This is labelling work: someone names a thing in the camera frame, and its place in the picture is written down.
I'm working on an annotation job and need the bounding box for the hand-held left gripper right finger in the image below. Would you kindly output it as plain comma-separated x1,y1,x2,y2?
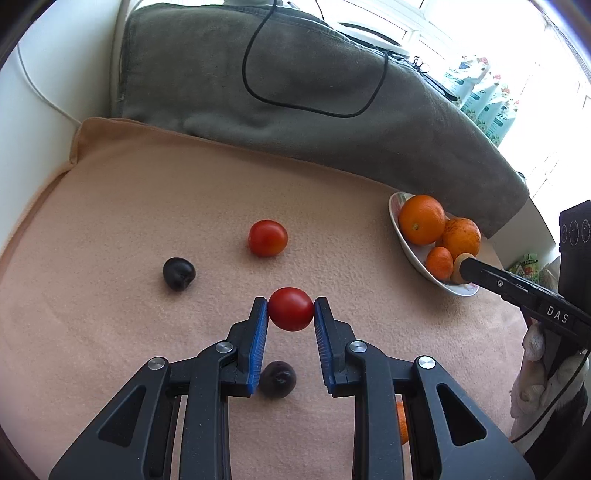
313,296,536,480

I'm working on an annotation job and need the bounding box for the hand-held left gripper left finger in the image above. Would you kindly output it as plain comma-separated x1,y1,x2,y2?
48,296,270,480

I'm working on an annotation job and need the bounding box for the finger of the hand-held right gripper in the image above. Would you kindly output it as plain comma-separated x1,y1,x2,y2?
461,257,560,313

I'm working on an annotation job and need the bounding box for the small beige fruit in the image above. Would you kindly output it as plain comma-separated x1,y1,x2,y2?
452,253,476,284

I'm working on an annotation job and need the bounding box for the red cherry tomato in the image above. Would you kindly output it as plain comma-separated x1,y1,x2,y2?
248,220,289,257
268,287,315,332

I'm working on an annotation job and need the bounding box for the large orange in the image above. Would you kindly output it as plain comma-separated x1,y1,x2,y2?
398,195,447,246
436,217,482,261

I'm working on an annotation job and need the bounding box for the small orange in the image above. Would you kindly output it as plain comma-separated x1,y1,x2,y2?
396,401,410,446
425,246,454,281

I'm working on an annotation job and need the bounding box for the white bowl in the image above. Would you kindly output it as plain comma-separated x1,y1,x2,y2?
389,191,481,297

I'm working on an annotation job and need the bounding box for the person's right forearm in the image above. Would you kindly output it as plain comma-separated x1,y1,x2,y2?
521,390,591,480

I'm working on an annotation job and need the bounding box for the green printed pack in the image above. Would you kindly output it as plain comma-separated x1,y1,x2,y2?
508,253,544,283

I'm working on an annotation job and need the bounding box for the dark cherry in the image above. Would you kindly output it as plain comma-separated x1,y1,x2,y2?
257,361,297,398
163,257,197,292

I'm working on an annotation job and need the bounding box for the floral refill pouch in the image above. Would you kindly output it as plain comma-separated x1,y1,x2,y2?
462,83,509,117
485,115,519,149
444,56,491,101
475,99,516,136

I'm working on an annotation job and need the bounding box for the beige blanket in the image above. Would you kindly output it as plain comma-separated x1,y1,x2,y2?
0,117,555,480

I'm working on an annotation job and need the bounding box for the grey blanket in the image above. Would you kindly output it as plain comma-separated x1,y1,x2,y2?
111,2,529,236

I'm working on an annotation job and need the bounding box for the black cable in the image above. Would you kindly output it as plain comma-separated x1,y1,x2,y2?
242,0,389,117

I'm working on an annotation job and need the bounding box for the white cable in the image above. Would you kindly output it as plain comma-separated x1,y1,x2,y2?
15,46,80,124

